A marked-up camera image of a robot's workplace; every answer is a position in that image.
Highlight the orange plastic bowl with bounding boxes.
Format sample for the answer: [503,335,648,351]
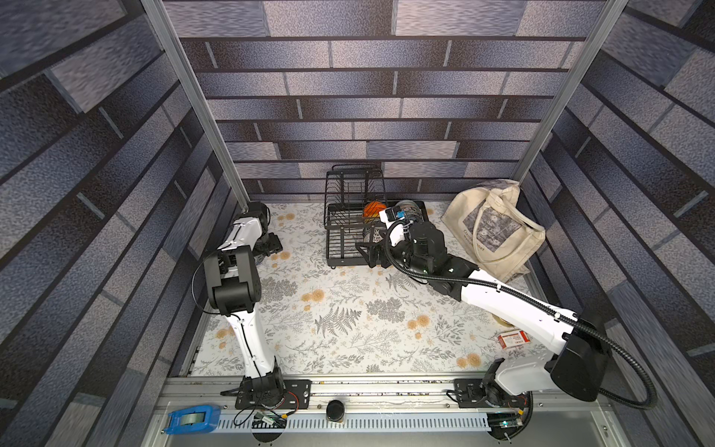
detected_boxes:
[362,201,387,219]

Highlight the black speckled ceramic bowl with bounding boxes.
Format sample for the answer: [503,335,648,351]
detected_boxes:
[397,199,422,213]

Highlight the black wire dish rack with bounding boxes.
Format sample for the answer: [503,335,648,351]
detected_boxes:
[323,164,428,269]

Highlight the dark grey-blue ceramic bowl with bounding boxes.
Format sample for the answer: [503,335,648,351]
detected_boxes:
[403,207,425,223]

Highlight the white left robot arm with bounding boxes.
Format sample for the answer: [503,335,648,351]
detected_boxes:
[203,201,285,395]

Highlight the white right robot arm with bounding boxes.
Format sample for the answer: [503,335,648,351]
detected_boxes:
[356,220,657,410]

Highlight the beige canvas tote bag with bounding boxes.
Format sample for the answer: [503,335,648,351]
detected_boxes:
[441,179,547,283]

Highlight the floral patterned table mat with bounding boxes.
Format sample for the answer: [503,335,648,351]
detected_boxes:
[192,200,565,376]

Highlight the small red white box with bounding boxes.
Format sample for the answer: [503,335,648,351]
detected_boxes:
[497,330,531,349]

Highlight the black round knob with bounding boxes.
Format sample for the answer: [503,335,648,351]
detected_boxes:
[326,400,346,423]

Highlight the green circuit board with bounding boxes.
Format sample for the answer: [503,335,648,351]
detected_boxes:
[487,413,522,436]

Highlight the blue tape dispenser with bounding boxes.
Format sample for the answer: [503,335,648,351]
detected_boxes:
[163,404,222,436]

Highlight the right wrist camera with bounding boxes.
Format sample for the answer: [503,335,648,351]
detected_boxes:
[379,202,409,247]

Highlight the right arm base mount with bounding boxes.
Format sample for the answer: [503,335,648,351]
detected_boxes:
[454,378,531,410]

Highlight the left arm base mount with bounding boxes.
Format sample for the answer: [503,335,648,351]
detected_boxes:
[235,378,312,411]

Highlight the white slotted cable duct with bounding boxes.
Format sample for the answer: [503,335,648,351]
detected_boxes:
[212,413,492,434]

